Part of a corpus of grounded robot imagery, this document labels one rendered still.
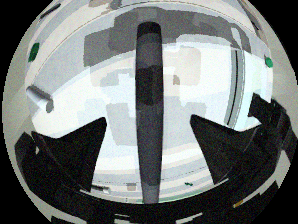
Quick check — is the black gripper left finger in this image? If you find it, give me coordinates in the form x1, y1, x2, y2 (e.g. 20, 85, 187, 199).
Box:
31, 117, 108, 193

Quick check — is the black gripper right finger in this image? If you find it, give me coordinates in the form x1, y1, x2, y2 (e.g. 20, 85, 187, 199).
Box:
190, 115, 265, 185

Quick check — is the white cylindrical tube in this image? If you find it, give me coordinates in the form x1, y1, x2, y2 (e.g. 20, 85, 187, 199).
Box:
25, 85, 53, 113

